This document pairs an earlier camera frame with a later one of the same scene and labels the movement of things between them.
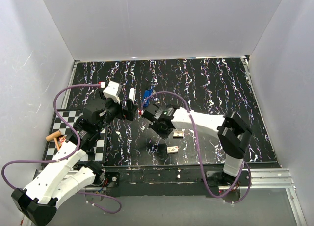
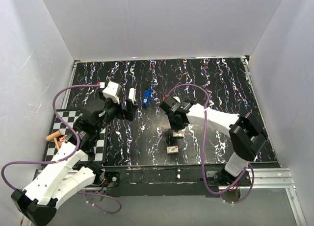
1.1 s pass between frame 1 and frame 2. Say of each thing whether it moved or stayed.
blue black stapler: stayed
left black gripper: stayed
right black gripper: moved
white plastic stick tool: stayed
